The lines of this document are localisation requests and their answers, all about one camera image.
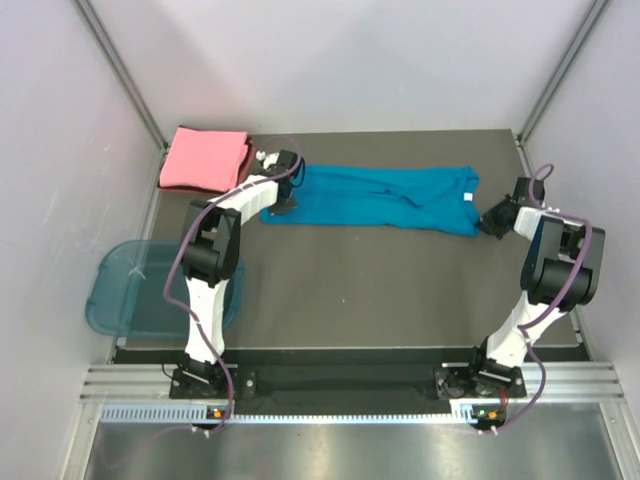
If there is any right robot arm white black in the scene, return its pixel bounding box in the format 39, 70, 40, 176
434, 177, 606, 399

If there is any pink folded t shirt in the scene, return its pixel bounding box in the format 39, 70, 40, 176
157, 126, 253, 193

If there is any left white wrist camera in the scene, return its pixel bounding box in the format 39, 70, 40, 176
255, 150, 279, 170

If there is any blue translucent plastic bin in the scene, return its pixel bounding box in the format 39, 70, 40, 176
85, 238, 246, 339

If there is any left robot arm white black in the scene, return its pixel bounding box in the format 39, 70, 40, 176
163, 150, 305, 399

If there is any blue t shirt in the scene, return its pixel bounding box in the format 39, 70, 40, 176
260, 165, 480, 237

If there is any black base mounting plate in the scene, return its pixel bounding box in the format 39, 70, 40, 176
169, 362, 526, 404

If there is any grey slotted cable duct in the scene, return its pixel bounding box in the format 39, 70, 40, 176
99, 403, 505, 426

